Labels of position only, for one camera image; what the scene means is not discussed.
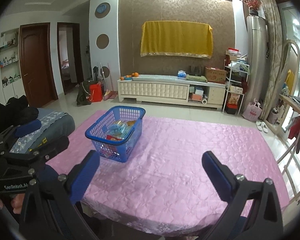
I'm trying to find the pink shopping bag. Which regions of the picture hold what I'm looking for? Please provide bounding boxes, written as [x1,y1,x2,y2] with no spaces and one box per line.
[242,99,262,122]

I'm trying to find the white TV cabinet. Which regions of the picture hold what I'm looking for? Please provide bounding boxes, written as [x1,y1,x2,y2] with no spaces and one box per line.
[117,75,226,109]

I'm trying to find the cardboard box on cabinet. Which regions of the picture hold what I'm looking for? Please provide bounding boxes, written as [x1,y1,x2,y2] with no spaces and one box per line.
[205,67,227,84]

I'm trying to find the rolled mattress by wall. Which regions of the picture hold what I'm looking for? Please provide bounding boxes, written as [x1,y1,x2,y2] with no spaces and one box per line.
[260,0,283,120]

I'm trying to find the red bag on floor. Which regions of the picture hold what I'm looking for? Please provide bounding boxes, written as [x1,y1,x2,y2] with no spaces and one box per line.
[89,82,103,102]

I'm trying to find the silver standing air conditioner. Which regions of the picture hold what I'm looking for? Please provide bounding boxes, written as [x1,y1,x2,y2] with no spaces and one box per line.
[242,16,269,110]

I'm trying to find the yellow cloth over TV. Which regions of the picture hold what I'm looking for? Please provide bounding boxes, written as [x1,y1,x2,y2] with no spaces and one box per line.
[140,21,213,59]

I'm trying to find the pink quilted tablecloth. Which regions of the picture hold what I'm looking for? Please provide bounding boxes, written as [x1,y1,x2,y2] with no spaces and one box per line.
[46,109,291,237]

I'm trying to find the black bag on floor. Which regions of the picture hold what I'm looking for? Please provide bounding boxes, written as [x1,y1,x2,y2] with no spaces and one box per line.
[76,80,93,106]

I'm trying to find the grey chair with cover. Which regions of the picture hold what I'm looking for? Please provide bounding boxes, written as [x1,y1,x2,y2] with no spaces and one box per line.
[10,108,75,154]

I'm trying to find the white slippers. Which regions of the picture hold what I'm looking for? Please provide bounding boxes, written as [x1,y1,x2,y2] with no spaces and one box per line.
[255,120,268,133]

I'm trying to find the dark brown wooden door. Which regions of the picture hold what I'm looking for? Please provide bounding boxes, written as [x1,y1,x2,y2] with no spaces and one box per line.
[19,23,57,108]

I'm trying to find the blue tissue pack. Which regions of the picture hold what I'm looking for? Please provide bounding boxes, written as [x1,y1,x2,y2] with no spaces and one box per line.
[177,70,187,79]

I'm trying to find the wall shelf with bottles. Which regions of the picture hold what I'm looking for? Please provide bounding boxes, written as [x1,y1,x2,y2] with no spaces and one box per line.
[0,28,20,87]

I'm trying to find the green folded cloth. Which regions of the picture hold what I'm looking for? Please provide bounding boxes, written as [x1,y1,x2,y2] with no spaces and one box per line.
[186,74,207,82]

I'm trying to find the oranges on cabinet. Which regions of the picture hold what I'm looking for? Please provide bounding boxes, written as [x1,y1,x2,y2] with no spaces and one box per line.
[120,72,139,81]

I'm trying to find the broom with dustpan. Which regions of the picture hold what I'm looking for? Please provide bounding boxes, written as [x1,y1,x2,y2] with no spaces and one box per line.
[100,62,117,101]

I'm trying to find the white metal shelf rack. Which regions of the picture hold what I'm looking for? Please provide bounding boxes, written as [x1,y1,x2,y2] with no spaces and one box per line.
[222,48,250,115]

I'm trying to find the red flower vase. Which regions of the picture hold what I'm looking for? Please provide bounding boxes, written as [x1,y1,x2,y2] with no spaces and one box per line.
[243,0,261,16]

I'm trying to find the blue plastic basket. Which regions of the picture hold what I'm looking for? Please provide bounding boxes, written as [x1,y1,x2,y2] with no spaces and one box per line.
[85,106,146,163]

